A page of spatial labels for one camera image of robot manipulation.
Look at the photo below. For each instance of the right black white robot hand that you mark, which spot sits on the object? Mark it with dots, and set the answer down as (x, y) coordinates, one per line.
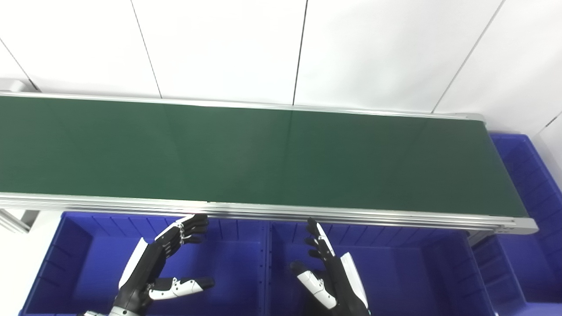
(344, 289)

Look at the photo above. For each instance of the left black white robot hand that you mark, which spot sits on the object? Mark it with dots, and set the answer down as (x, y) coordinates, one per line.
(142, 276)

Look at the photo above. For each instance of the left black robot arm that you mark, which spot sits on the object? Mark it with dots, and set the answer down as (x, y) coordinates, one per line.
(109, 313)

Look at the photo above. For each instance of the blue plastic bin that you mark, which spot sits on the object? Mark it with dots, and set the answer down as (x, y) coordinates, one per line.
(88, 267)
(417, 281)
(531, 254)

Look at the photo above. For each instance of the aluminium conveyor leg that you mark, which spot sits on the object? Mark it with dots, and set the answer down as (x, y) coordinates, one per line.
(15, 219)

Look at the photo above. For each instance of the green conveyor belt aluminium frame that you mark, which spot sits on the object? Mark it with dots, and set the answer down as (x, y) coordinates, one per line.
(263, 153)

